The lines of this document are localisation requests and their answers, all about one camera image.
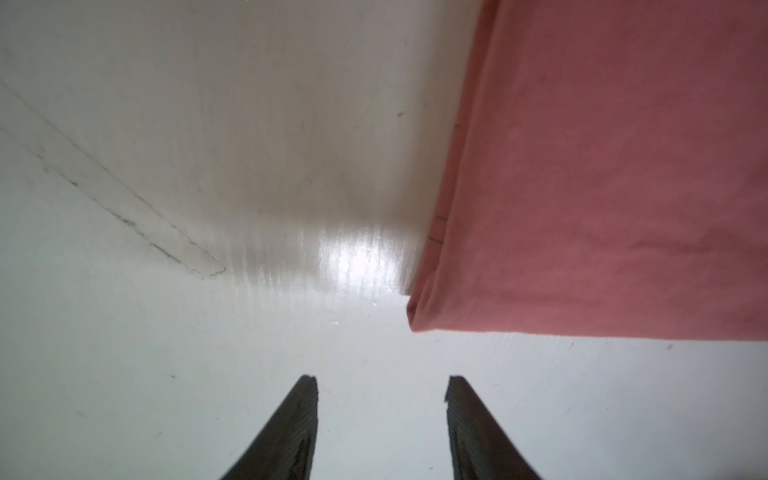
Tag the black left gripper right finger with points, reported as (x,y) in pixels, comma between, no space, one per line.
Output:
(480,449)

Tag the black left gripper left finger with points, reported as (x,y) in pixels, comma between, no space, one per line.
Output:
(284,448)

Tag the maroon garment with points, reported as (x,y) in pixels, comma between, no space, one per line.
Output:
(607,175)

